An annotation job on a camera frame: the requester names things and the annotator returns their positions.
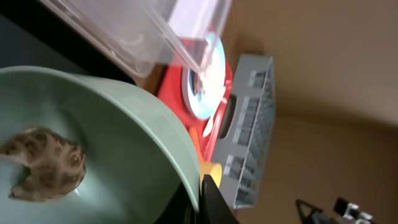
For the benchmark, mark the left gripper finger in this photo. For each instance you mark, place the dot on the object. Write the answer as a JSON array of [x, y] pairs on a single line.
[[214, 209]]

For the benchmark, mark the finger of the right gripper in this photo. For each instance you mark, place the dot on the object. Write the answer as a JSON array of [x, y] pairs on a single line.
[[315, 216]]

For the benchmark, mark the yellow cup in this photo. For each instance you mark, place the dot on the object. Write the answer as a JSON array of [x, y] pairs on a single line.
[[212, 169]]

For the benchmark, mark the green bowl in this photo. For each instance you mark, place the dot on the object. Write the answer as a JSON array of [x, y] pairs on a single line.
[[141, 164]]

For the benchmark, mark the brown food scrap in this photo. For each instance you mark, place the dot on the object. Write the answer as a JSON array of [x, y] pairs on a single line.
[[56, 164]]

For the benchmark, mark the grey dishwasher rack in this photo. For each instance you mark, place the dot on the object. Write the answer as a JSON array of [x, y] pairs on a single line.
[[246, 129]]

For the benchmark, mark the black waste tray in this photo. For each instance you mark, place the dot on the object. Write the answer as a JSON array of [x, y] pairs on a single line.
[[33, 17]]

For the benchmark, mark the red serving tray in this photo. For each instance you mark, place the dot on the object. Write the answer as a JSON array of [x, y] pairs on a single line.
[[170, 94]]

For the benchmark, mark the orange carrot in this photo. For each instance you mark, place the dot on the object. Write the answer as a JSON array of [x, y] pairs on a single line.
[[194, 136]]

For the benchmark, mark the white plastic spoon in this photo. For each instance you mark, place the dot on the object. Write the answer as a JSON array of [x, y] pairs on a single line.
[[208, 127]]

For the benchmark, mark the light blue plate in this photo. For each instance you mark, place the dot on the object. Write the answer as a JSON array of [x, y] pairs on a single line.
[[202, 92]]

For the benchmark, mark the clear plastic bin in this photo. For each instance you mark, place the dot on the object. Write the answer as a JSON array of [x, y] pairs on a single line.
[[138, 34]]

